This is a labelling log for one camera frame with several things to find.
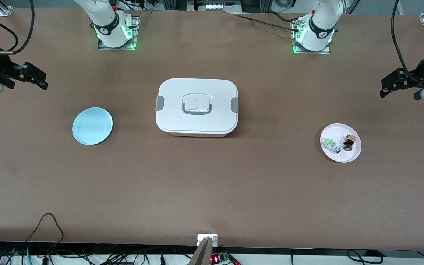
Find circuit board red display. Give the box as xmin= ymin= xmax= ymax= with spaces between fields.
xmin=211 ymin=252 xmax=232 ymax=264

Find white plate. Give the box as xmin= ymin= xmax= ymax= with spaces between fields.
xmin=320 ymin=123 xmax=362 ymax=163

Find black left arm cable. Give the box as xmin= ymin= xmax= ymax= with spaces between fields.
xmin=391 ymin=0 xmax=420 ymax=81

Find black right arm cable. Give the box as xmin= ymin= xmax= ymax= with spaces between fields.
xmin=0 ymin=0 xmax=35 ymax=55

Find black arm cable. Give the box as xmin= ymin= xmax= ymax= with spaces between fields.
xmin=0 ymin=0 xmax=35 ymax=55
xmin=391 ymin=0 xmax=420 ymax=81

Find grey metal bar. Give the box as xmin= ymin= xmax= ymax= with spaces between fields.
xmin=189 ymin=237 xmax=215 ymax=265

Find thin black looped cable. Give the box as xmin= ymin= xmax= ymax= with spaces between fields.
xmin=24 ymin=213 xmax=64 ymax=265

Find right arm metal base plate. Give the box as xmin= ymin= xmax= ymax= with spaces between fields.
xmin=98 ymin=11 xmax=141 ymax=51

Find light blue round plate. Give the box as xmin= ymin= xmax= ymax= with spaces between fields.
xmin=72 ymin=107 xmax=113 ymax=146

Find orange and black switch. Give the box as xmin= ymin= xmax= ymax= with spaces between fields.
xmin=342 ymin=134 xmax=357 ymax=152

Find white mounting bracket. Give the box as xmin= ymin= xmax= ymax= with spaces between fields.
xmin=197 ymin=234 xmax=218 ymax=247

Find green and white switch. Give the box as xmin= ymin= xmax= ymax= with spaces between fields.
xmin=324 ymin=138 xmax=342 ymax=154

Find white lunch box grey clips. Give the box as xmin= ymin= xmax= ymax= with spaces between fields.
xmin=155 ymin=78 xmax=240 ymax=137

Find black coiled cable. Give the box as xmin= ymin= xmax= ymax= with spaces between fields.
xmin=346 ymin=249 xmax=384 ymax=265

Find black cable across table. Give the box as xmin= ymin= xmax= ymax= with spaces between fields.
xmin=230 ymin=10 xmax=301 ymax=32

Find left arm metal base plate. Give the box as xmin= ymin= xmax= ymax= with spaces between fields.
xmin=291 ymin=17 xmax=331 ymax=55

